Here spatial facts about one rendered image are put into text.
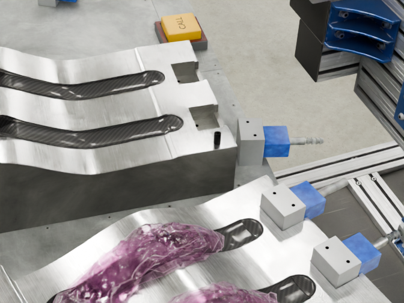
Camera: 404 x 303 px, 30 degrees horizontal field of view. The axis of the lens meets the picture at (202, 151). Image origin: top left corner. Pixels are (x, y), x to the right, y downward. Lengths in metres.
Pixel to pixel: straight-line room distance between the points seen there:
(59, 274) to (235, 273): 0.21
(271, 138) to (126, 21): 0.44
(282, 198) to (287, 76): 1.67
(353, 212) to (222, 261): 1.02
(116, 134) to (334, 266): 0.36
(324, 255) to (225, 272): 0.12
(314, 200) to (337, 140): 1.41
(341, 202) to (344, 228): 0.08
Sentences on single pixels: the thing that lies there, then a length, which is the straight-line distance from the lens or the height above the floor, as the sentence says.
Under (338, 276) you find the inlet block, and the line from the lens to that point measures 0.93.
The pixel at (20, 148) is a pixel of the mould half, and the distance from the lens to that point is 1.01.
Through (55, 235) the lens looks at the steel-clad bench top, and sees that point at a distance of 1.06.
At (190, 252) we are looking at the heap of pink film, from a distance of 0.91.
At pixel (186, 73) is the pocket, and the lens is 1.21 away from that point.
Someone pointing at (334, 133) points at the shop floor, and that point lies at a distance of 2.44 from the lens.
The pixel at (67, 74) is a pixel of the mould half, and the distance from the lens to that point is 1.18.
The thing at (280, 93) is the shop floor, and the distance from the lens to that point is 2.57.
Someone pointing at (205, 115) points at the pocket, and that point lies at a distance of 1.12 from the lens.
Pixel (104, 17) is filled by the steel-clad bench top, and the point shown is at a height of 0.80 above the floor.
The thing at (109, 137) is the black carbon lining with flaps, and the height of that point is 0.88.
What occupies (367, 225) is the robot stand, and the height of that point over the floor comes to 0.21.
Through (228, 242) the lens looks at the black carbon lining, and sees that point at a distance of 0.98.
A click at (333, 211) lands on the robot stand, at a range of 1.92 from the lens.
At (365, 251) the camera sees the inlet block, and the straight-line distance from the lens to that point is 0.97.
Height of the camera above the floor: 1.60
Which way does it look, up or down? 44 degrees down
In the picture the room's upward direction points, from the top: 3 degrees clockwise
